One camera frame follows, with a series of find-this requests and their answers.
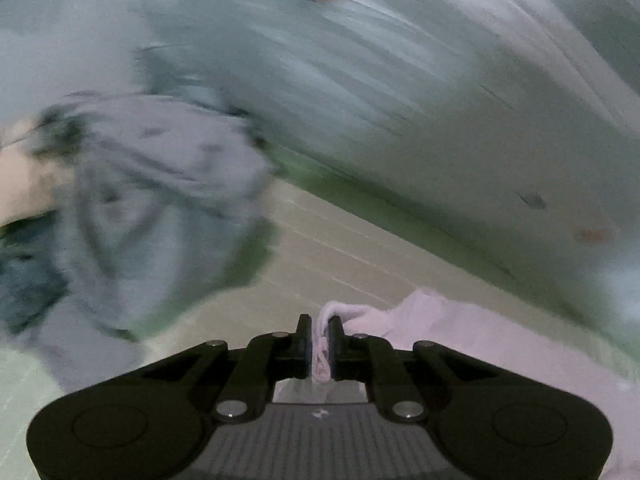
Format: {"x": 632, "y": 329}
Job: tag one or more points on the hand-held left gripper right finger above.
{"x": 334, "y": 347}

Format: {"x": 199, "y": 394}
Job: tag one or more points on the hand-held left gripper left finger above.
{"x": 304, "y": 347}

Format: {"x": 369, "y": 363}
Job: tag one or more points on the pale pink garment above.
{"x": 475, "y": 345}

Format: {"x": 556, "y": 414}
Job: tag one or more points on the grey clothes pile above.
{"x": 150, "y": 185}

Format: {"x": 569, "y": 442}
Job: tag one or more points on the green checked bed mat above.
{"x": 310, "y": 260}

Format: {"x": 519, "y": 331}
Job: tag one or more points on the pale green curtain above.
{"x": 350, "y": 85}

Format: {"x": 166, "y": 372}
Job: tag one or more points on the dark teal cloth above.
{"x": 27, "y": 280}

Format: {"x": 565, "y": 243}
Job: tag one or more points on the peach cloth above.
{"x": 25, "y": 180}

